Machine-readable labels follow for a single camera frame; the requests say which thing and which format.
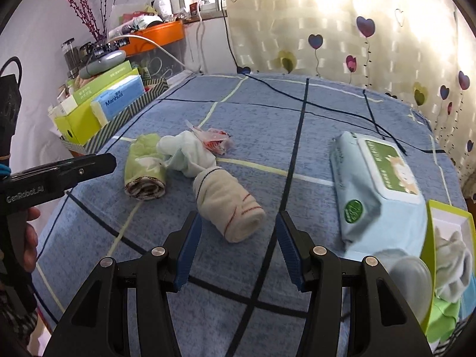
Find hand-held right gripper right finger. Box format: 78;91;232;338
275;210;434;357

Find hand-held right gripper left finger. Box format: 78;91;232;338
52;210;203;357

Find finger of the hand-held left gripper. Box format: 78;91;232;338
56;152;117;190

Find cream sock with red stripes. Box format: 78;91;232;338
192;167;266;244

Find white box with green rim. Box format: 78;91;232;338
420;200;476;343

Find person's left hand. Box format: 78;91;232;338
20;207;41;268

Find yellow green cardboard box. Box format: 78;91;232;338
54;100;108;145

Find green sock with striped cuff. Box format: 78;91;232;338
124;133;167;201

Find blue tissue pack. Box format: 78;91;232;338
90;74;146;124

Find green white long box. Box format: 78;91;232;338
71;59;132;107

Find striped cardboard box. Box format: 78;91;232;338
59;78;169;155

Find pale green white sock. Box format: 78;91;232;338
156;130;217;178

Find pale blue wet wipes pack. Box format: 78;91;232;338
330;131;428;259

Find grey pouch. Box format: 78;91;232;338
79;49;127;79

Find glass jar with dark lid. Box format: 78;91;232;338
60;38;80;79

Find red white plastic wrapper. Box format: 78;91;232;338
185;120;234;155

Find round plastic jar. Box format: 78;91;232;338
366;255;433;324

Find clear storage container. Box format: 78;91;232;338
126;39;203;80

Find person's patterned clothing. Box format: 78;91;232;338
0;283;40;346

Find orange tray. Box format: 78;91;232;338
124;20;185;56

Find dried red branches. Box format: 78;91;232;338
59;0;127;41

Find grey white sock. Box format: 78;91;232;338
433;227;473;302

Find bright green cloth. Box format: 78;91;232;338
426;297;462;343

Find heart print curtain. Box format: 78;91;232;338
223;0;476;194

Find white cable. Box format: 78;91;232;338
108;0;206;74

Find black cable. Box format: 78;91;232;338
221;0;408;156

